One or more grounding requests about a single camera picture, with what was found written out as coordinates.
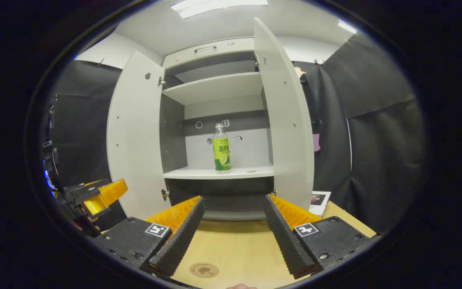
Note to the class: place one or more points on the white cover book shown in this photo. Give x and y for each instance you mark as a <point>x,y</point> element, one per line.
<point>319,206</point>

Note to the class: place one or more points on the grey cabinet door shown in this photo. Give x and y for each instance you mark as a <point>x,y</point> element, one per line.
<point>134,140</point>
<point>287,140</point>

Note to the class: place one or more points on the green label plastic bottle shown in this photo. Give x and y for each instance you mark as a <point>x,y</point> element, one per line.
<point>221,156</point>

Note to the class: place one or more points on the small ceiling light panel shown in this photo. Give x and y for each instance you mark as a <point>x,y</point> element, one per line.
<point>346,26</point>

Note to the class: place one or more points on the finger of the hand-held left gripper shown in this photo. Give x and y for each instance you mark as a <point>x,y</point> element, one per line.
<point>106,196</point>

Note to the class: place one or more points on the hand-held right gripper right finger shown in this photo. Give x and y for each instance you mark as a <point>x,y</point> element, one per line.
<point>287,241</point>

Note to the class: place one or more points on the large ceiling light panel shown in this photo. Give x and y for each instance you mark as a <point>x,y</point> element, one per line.
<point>215,6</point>

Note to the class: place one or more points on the black backdrop cloth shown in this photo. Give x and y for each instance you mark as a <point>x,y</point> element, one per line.
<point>375,140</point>

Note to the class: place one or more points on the round cork coaster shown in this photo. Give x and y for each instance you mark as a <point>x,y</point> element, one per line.
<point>203,270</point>

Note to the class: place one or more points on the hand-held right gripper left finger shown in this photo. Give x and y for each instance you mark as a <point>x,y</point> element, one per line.
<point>183,237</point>

